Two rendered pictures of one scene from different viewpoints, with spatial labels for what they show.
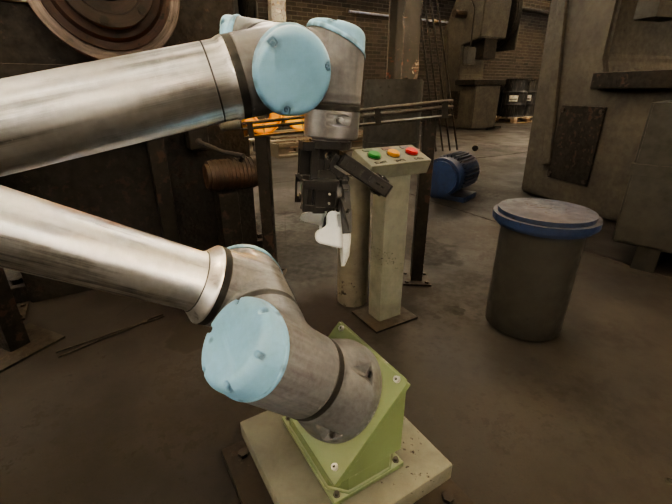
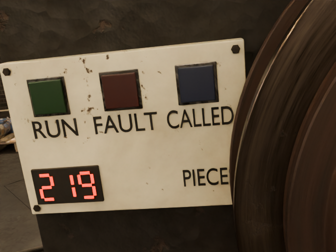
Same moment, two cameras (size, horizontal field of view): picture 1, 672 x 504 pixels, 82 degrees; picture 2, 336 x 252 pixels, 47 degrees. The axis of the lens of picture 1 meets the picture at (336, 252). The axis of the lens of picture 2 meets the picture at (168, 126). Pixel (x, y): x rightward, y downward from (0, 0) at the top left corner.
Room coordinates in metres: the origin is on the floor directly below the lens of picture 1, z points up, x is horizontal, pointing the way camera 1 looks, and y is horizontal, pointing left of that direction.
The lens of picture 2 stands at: (1.17, 0.84, 1.27)
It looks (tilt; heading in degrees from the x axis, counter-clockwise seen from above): 16 degrees down; 39
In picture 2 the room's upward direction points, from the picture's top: 6 degrees counter-clockwise
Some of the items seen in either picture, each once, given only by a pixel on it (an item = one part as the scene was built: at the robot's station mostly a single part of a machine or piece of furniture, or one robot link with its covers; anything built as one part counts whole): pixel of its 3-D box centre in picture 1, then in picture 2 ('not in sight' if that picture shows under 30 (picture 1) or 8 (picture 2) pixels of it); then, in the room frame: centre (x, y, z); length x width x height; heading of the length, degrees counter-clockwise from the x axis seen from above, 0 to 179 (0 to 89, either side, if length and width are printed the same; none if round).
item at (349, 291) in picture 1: (353, 240); not in sight; (1.38, -0.07, 0.26); 0.12 x 0.12 x 0.52
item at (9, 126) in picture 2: not in sight; (8, 125); (3.49, 5.13, 0.25); 0.40 x 0.24 x 0.22; 31
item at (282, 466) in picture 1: (339, 448); not in sight; (0.59, -0.01, 0.10); 0.32 x 0.32 x 0.04; 32
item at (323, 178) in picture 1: (324, 176); not in sight; (0.66, 0.02, 0.65); 0.09 x 0.08 x 0.12; 106
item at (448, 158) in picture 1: (455, 174); not in sight; (3.05, -0.94, 0.17); 0.57 x 0.31 x 0.34; 141
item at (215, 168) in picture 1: (237, 220); not in sight; (1.60, 0.43, 0.27); 0.22 x 0.13 x 0.53; 121
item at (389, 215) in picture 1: (388, 239); not in sight; (1.26, -0.18, 0.31); 0.24 x 0.16 x 0.62; 121
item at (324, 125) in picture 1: (331, 126); not in sight; (0.67, 0.01, 0.74); 0.10 x 0.09 x 0.05; 16
